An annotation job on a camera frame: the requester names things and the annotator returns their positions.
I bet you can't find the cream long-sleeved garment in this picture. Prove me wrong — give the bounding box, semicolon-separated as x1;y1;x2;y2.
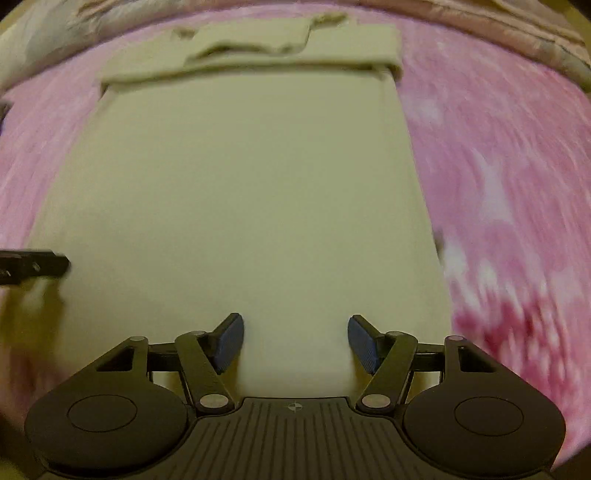
25;13;455;402

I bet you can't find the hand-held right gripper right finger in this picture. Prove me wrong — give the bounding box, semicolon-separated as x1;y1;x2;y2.
347;314;506;412

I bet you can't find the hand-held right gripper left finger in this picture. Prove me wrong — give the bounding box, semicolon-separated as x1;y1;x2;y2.
85;312;245;414

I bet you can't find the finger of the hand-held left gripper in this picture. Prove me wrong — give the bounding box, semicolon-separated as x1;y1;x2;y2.
0;248;71;288

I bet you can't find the pink patterned blanket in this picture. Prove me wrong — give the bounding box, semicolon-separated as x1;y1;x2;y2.
0;9;591;472

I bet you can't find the beige duvet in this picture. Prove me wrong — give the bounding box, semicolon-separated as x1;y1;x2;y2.
0;0;591;100

